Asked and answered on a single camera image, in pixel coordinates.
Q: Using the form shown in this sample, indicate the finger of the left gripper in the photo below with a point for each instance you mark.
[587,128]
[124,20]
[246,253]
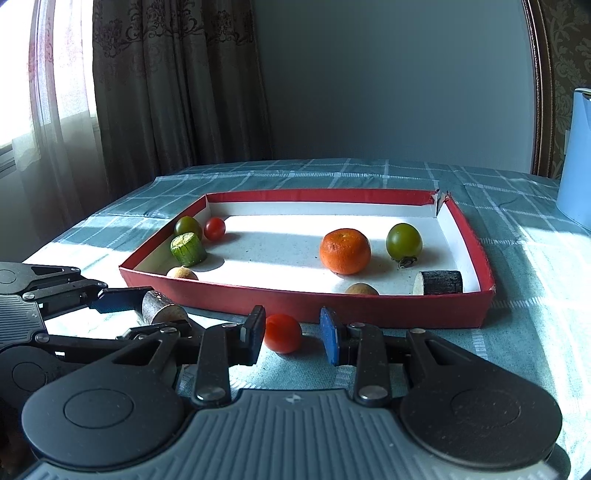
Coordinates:
[189,335]
[62,298]

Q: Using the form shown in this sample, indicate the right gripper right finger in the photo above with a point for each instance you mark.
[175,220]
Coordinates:
[362,346]

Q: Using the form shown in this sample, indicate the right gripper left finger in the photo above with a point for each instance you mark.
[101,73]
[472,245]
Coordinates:
[221,347]

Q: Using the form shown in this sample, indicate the red cherry tomato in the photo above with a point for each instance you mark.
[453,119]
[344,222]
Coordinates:
[283,334]
[214,229]

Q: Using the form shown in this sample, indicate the orange tangerine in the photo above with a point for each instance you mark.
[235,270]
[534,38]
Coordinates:
[345,251]

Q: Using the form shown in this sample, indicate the large green tomato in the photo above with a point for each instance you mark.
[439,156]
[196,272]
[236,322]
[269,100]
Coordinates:
[404,244]

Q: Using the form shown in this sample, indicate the red cardboard tray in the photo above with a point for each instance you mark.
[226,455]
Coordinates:
[269,256]

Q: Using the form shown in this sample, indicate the cut cucumber piece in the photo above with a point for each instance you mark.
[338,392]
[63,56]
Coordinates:
[187,249]

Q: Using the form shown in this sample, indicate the small green tomato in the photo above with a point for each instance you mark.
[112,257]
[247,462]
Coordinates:
[188,224]

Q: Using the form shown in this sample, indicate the sheer white curtain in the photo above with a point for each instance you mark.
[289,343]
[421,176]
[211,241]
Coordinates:
[48,111]

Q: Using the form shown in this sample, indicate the dark patterned curtain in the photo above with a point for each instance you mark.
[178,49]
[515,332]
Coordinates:
[177,84]

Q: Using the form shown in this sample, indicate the blue electric kettle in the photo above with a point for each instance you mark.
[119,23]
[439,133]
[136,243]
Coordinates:
[574,191]

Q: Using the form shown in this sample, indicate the dark wooden door frame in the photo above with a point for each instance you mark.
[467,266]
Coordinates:
[559,37]

